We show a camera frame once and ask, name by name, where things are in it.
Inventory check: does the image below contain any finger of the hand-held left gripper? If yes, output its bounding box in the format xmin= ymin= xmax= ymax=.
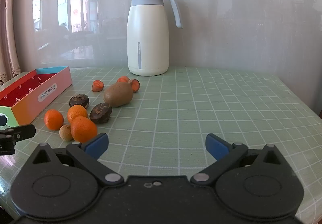
xmin=0 ymin=124 xmax=36 ymax=142

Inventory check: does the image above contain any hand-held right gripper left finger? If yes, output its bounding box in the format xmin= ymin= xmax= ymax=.
xmin=32 ymin=133 xmax=124 ymax=187

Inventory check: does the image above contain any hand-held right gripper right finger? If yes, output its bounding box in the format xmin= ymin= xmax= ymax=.
xmin=190 ymin=134 xmax=288 ymax=187

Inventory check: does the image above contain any orange mandarin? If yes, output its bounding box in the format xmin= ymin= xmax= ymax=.
xmin=44 ymin=109 xmax=64 ymax=131
xmin=70 ymin=116 xmax=98 ymax=143
xmin=67 ymin=105 xmax=88 ymax=124

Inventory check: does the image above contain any red cardboard gift box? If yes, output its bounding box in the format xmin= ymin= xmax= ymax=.
xmin=0 ymin=66 xmax=73 ymax=126

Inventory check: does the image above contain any dark brown water chestnut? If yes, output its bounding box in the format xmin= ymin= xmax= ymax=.
xmin=69 ymin=94 xmax=90 ymax=109
xmin=89 ymin=103 xmax=112 ymax=124

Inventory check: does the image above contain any small tan longan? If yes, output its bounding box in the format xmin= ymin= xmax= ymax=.
xmin=59 ymin=124 xmax=73 ymax=141

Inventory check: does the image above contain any brown kiwi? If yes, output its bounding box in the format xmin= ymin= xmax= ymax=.
xmin=103 ymin=82 xmax=134 ymax=108

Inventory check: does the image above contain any green grid tablecloth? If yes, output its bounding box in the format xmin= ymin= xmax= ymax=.
xmin=0 ymin=66 xmax=322 ymax=224

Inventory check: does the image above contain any beige curtain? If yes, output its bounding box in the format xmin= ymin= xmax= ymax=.
xmin=0 ymin=0 xmax=28 ymax=86

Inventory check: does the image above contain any white thermos jug blue-grey lid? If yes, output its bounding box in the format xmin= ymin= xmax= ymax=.
xmin=126 ymin=0 xmax=183 ymax=77

